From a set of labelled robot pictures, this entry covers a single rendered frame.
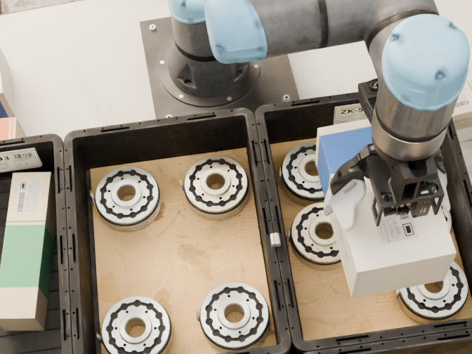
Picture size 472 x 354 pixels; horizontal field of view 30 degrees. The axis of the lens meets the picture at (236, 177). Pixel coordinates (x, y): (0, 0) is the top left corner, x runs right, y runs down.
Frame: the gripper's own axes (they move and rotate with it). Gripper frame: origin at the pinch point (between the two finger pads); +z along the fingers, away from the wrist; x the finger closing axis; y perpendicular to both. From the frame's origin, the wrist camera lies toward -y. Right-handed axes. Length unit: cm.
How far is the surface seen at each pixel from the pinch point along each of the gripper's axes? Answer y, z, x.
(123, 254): -11.2, 28.1, -35.7
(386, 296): 3.7, 27.9, 2.7
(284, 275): 1.0, 18.0, -12.5
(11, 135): -40, 34, -53
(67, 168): -23, 18, -41
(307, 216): -10.4, 25.2, -6.4
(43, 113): -49, 41, -48
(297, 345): 11.2, 17.9, -13.0
